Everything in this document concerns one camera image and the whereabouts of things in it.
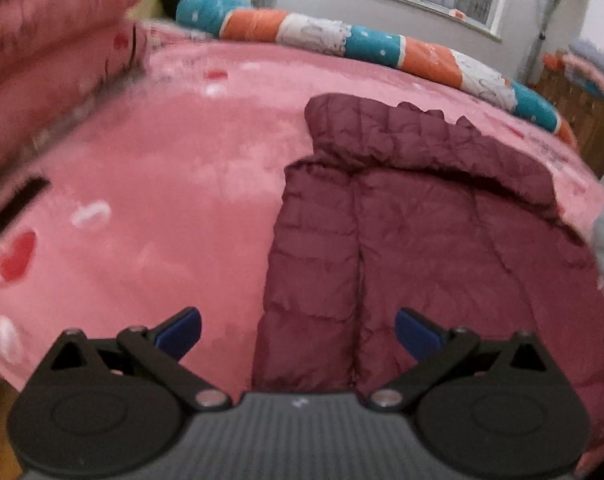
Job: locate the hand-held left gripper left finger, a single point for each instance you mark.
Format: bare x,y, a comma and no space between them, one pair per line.
181,332

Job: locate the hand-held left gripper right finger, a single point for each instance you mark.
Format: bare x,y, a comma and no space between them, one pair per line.
417,332

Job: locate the maroon down jacket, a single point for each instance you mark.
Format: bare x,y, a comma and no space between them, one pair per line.
412,240

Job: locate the pink printed bed blanket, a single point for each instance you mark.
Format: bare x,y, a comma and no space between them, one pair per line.
181,160

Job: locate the black flat strip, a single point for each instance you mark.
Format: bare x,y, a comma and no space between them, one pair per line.
14,207

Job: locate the wooden cabinet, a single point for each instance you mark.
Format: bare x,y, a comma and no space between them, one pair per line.
582,110

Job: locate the long colourful bolster pillow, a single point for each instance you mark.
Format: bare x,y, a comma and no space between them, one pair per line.
372,45

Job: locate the stack of folded cloths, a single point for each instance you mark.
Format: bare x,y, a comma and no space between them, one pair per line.
579,67

